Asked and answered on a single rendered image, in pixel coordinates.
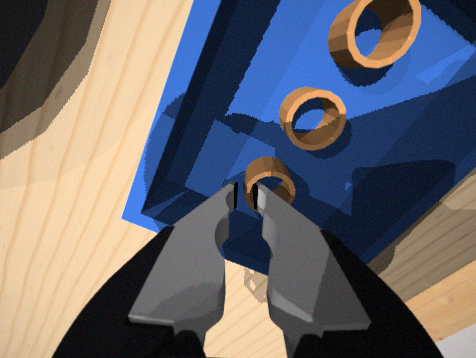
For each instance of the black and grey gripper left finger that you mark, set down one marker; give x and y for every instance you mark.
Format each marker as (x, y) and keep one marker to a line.
(175, 282)

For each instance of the bronze bushing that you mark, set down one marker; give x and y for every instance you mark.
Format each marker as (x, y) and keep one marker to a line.
(329, 128)
(268, 166)
(400, 21)

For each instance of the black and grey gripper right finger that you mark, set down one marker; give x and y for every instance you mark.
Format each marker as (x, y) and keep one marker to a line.
(317, 285)

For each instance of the blue open-top crate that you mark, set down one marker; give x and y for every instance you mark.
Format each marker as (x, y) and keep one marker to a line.
(408, 139)

